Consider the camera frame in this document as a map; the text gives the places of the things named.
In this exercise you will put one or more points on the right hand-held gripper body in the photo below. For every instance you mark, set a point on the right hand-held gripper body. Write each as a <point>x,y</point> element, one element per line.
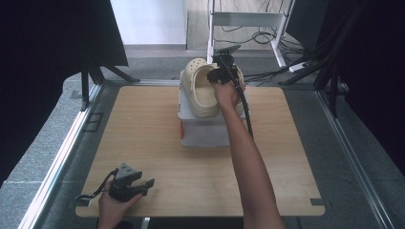
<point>225,65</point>

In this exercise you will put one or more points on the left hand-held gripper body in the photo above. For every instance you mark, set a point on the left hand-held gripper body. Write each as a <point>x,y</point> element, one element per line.
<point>122,187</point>

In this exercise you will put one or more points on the grey two-tier shoe rack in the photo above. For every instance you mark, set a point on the grey two-tier shoe rack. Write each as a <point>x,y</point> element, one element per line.
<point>203,133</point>

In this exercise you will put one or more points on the person's right hand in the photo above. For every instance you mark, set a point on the person's right hand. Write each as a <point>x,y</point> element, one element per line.
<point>227,95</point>

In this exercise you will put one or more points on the person's left hand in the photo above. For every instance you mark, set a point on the person's left hand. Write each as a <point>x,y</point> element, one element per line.
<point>113,210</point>

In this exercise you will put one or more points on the metal table leg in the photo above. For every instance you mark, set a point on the metal table leg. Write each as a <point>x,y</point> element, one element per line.
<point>145,223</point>

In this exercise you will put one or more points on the black tape strip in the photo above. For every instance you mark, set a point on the black tape strip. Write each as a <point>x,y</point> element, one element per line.
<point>83,203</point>

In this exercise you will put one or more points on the white power strip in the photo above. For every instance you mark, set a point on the white power strip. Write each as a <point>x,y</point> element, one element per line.
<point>297,66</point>

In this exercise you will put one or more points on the black tripod stand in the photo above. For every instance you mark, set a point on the black tripod stand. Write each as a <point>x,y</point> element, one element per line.
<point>84,86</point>
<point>331,79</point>

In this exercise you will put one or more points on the dark curtain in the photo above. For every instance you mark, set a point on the dark curtain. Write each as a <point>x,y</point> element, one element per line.
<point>375,63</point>
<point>47,47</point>

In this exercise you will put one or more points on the white metal desk frame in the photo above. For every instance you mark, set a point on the white metal desk frame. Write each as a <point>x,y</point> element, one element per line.
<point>248,19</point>

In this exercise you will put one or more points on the aluminium frame rail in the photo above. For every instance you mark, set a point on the aluminium frame rail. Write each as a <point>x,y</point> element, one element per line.
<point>54,168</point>
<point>143,82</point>
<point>353,162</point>

